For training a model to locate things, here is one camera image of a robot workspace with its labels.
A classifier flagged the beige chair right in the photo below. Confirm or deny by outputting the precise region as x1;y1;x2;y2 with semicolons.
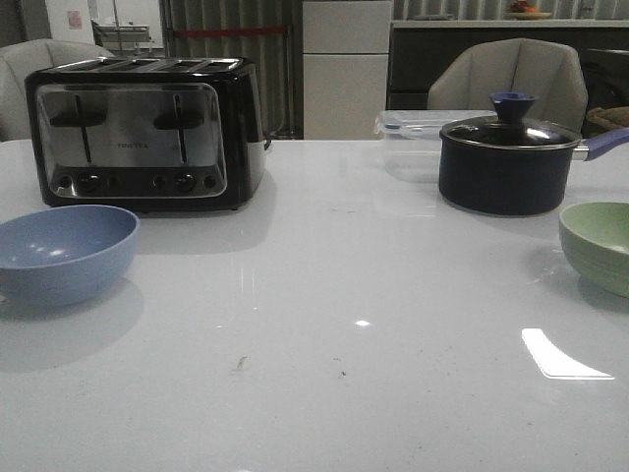
427;37;588;132

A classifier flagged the green bowl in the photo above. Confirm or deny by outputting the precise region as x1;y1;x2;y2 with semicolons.
559;202;628;298

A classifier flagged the black and steel toaster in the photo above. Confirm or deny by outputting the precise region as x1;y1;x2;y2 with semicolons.
25;57;269;211

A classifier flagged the dark blue saucepan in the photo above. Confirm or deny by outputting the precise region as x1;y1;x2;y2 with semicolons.
438;123;628;216

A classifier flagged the clear plastic food container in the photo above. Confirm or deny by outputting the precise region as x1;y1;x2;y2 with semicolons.
374;110;494;183

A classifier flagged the white cabinet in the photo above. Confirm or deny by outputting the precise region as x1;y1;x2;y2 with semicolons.
302;1;393;140

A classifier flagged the dark sideboard counter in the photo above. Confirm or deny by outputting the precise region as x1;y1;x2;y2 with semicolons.
386;20;628;109

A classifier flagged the glass pot lid blue knob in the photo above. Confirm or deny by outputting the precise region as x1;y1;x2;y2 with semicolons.
439;91;581;149

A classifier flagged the beige chair left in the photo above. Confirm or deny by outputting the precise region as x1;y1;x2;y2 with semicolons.
1;39;113;142

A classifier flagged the fruit bowl on counter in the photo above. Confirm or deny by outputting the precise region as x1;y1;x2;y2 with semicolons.
505;0;551;21

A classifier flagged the beige chair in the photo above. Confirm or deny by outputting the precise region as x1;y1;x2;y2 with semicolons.
1;39;113;142
427;37;588;132

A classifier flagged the blue bowl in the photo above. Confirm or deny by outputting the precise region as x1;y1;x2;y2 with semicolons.
1;205;141;307

